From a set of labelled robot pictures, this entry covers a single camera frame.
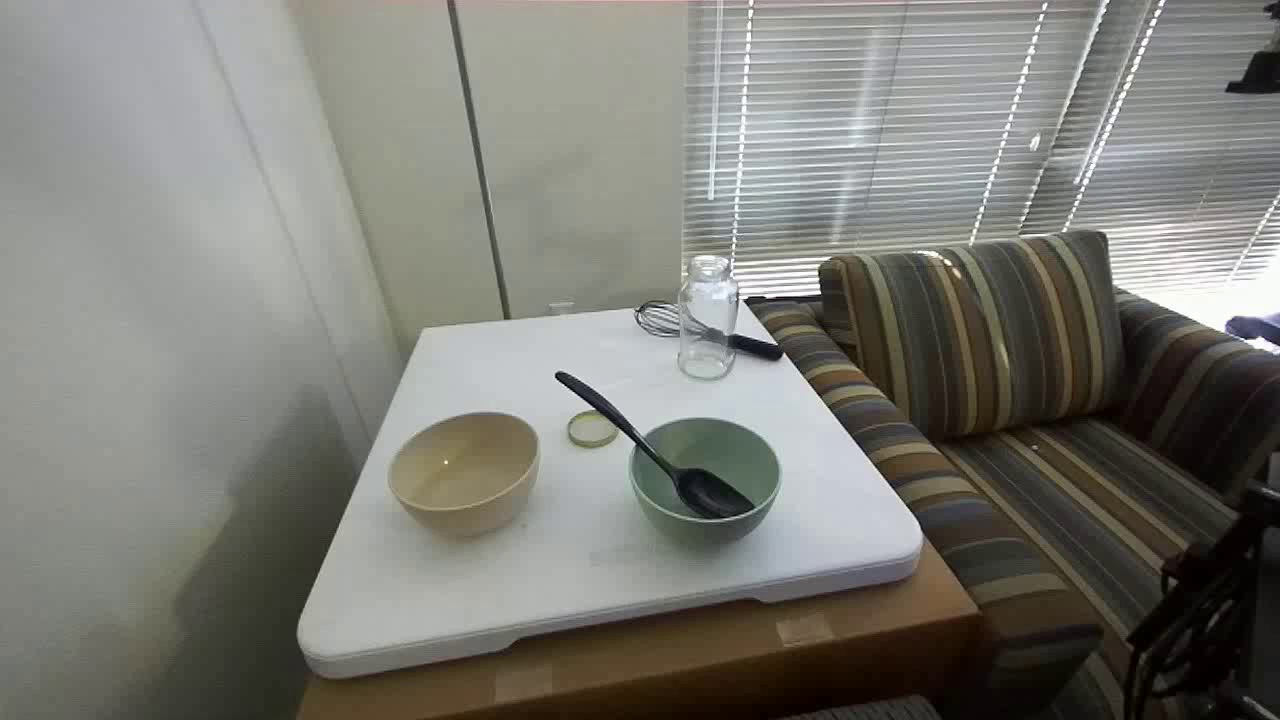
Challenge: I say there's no clear glass jar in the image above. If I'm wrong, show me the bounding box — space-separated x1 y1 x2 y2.
675 251 746 384

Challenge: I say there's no round jar lid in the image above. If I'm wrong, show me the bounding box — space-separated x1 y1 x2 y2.
566 408 620 451

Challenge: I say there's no green ceramic bowl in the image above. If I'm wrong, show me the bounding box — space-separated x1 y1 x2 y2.
627 412 784 547

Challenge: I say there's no black plastic spoon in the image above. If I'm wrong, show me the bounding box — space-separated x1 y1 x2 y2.
553 368 761 525

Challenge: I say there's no cream ceramic bowl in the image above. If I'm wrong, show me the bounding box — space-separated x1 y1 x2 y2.
385 408 544 545

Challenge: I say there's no white foam board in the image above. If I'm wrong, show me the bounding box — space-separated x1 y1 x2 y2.
293 303 929 683

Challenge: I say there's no wooden table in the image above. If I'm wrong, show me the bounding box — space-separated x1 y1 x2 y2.
293 538 988 720

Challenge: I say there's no striped cushion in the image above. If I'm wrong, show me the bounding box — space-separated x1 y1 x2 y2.
815 229 1127 443

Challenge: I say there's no striped sofa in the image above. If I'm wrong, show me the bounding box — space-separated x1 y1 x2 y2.
746 283 1280 720

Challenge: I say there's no black metal stand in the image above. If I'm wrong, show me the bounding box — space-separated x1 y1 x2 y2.
1121 481 1280 720

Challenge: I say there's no blue object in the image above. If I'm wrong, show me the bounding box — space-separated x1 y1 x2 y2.
1226 314 1280 348

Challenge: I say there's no black mounted device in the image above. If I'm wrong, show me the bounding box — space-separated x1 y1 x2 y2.
1226 0 1280 96

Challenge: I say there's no black wire whisk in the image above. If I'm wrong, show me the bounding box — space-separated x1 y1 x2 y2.
632 297 790 365

